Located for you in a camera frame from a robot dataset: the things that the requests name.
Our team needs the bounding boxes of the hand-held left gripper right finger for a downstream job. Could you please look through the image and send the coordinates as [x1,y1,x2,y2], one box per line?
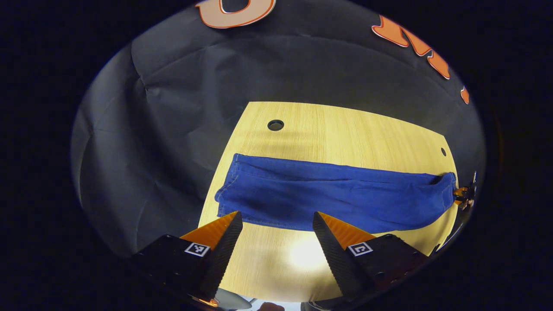
[312,211,431,303]

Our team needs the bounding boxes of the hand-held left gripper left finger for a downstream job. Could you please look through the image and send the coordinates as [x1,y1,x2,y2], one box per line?
[131,211,244,303]

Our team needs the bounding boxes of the blue jeans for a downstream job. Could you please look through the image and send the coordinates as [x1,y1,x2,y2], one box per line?
[215,153,458,234]

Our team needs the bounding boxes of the black backdrop cloth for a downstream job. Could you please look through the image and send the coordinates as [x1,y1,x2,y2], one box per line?
[71,0,486,260]

